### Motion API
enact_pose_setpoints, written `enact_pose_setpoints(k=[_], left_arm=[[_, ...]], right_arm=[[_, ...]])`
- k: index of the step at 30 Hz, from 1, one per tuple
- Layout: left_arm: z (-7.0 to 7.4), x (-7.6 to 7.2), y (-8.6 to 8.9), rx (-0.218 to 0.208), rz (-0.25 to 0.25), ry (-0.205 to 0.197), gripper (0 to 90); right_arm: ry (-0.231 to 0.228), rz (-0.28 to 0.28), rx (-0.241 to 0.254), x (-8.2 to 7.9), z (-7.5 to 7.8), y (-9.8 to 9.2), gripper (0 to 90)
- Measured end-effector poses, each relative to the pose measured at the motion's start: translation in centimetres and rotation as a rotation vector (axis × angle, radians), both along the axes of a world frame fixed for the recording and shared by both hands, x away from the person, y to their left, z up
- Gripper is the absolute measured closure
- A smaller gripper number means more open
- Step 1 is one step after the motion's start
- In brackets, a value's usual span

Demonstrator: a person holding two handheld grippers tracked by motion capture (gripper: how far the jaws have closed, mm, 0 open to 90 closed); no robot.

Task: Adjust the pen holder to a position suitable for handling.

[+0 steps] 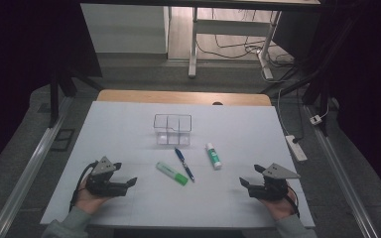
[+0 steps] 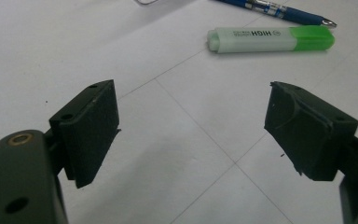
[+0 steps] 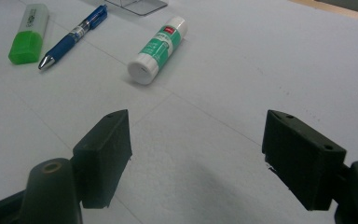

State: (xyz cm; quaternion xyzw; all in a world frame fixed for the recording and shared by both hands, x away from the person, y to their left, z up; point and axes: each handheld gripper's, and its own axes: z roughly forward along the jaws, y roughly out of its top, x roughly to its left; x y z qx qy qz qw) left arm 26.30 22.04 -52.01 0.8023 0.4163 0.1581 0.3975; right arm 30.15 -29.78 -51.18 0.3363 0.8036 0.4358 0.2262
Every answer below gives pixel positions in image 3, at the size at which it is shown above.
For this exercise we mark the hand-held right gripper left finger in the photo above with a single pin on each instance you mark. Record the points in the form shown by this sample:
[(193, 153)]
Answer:
[(102, 155)]

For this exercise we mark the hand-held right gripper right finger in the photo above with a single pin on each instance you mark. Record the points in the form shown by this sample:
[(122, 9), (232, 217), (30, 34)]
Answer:
[(301, 165)]

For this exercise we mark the blue ballpoint pen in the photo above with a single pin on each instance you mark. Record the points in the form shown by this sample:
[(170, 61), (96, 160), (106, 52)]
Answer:
[(65, 43)]

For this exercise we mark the white and green glue stick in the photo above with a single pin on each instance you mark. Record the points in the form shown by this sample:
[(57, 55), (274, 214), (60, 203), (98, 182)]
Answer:
[(158, 49)]

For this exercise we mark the green highlighter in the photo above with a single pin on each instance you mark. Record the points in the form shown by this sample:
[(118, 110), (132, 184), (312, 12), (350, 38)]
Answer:
[(26, 46)]

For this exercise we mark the clear plastic organizer box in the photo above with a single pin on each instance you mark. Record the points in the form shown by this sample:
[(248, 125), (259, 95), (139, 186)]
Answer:
[(140, 6)]

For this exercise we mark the wooden table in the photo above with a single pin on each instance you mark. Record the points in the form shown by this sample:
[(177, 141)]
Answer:
[(338, 9)]

